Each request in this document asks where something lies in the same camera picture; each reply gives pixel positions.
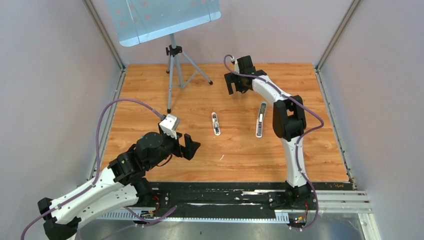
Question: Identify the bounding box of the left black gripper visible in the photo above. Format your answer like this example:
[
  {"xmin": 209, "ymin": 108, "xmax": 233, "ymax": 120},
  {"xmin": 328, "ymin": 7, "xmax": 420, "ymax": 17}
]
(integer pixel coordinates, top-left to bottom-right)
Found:
[{"xmin": 147, "ymin": 129, "xmax": 201, "ymax": 170}]

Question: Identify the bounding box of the white stapler body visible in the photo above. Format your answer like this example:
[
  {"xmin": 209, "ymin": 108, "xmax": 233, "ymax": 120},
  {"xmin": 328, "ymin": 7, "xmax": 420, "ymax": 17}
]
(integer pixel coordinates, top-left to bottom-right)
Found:
[{"xmin": 255, "ymin": 101, "xmax": 268, "ymax": 138}]

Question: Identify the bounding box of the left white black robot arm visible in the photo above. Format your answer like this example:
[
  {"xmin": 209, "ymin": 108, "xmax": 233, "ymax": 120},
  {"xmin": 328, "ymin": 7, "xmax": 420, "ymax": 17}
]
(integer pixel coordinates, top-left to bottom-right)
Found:
[{"xmin": 37, "ymin": 132, "xmax": 201, "ymax": 240}]

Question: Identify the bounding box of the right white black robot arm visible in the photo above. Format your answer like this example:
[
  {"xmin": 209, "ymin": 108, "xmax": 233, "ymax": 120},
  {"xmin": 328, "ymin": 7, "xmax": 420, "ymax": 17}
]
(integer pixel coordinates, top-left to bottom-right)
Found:
[{"xmin": 224, "ymin": 54, "xmax": 312, "ymax": 209}]

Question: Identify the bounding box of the grey tripod stand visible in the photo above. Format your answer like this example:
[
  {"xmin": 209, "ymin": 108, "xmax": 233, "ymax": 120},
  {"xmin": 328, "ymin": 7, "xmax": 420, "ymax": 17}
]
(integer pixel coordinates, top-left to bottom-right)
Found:
[{"xmin": 165, "ymin": 33, "xmax": 214, "ymax": 114}]

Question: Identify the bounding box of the silver perforated music stand tray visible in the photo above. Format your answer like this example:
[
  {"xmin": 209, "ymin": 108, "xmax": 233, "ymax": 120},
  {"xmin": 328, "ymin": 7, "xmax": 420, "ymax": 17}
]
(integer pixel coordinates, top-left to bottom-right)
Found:
[{"xmin": 104, "ymin": 0, "xmax": 221, "ymax": 47}]

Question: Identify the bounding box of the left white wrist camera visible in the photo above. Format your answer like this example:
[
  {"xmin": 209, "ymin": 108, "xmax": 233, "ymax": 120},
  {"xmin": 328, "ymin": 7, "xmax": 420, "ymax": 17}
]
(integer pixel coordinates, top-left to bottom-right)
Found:
[{"xmin": 159, "ymin": 114, "xmax": 180, "ymax": 139}]

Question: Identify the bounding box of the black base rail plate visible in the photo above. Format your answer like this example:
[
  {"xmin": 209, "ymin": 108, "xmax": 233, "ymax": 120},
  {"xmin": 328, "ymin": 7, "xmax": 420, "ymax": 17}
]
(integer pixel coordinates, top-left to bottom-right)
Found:
[{"xmin": 132, "ymin": 181, "xmax": 329, "ymax": 223}]

